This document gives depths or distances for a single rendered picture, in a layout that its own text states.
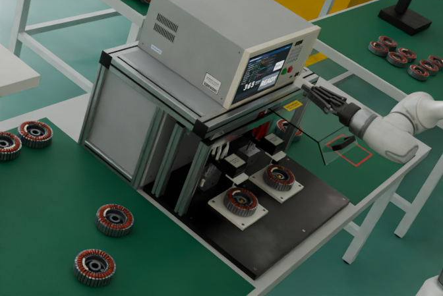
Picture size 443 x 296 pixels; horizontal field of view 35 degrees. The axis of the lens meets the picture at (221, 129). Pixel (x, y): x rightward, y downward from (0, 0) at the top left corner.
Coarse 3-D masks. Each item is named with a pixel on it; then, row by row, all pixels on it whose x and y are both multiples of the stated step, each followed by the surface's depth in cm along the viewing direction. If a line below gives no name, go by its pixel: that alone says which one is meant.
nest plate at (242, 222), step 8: (224, 192) 237; (216, 200) 232; (216, 208) 230; (224, 208) 230; (256, 208) 236; (264, 208) 237; (224, 216) 229; (232, 216) 228; (240, 216) 229; (248, 216) 231; (256, 216) 232; (240, 224) 226; (248, 224) 227
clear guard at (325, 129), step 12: (300, 96) 249; (276, 108) 236; (300, 108) 242; (312, 108) 244; (288, 120) 232; (300, 120) 235; (312, 120) 238; (324, 120) 240; (336, 120) 243; (312, 132) 231; (324, 132) 234; (336, 132) 237; (348, 132) 243; (324, 144) 230; (324, 156) 228; (336, 156) 234
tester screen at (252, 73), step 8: (288, 48) 225; (264, 56) 214; (272, 56) 219; (280, 56) 224; (248, 64) 208; (256, 64) 212; (264, 64) 217; (272, 64) 222; (248, 72) 211; (256, 72) 216; (264, 72) 221; (272, 72) 226; (248, 80) 214; (256, 80) 220; (240, 88) 213; (264, 88) 229
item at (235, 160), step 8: (208, 160) 231; (224, 160) 228; (232, 160) 229; (240, 160) 230; (208, 168) 234; (224, 168) 228; (232, 168) 227; (240, 168) 228; (232, 176) 227; (240, 176) 230; (248, 176) 232
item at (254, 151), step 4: (240, 148) 254; (244, 148) 255; (252, 148) 257; (256, 148) 258; (240, 152) 254; (244, 152) 253; (248, 152) 254; (252, 152) 255; (256, 152) 256; (240, 156) 254; (244, 156) 253; (248, 156) 252; (252, 156) 254; (256, 156) 258; (244, 160) 254; (248, 160) 253; (252, 160) 257; (248, 164) 255
